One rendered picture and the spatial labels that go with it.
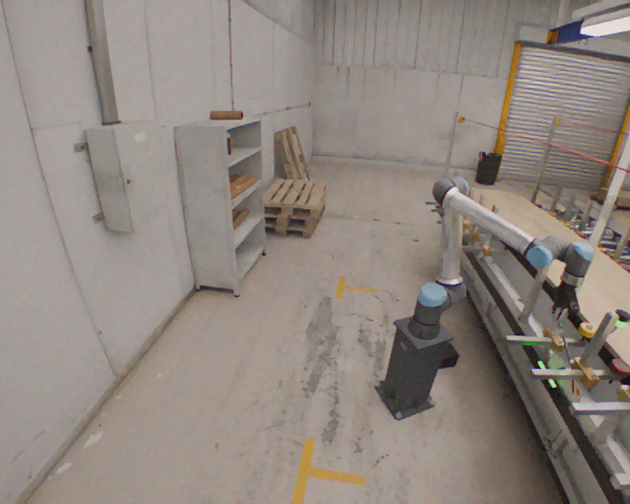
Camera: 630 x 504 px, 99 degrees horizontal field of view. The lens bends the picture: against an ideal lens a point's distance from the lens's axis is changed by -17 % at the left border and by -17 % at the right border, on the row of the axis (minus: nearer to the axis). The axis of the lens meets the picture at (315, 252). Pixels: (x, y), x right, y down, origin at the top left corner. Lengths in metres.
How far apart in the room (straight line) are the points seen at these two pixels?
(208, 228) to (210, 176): 0.47
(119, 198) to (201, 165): 0.91
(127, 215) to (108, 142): 0.42
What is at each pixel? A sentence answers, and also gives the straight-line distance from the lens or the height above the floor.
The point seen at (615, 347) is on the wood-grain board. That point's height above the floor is 0.90.
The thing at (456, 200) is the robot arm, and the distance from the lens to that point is 1.61.
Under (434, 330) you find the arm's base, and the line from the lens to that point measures 1.90.
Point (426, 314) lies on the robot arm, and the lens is 1.82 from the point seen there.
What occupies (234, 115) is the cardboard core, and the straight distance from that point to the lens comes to 3.12.
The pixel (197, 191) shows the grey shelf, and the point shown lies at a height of 1.02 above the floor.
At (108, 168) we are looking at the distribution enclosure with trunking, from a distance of 2.05.
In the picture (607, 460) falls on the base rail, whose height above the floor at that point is 0.70.
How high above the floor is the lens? 1.82
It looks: 28 degrees down
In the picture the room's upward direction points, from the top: 2 degrees clockwise
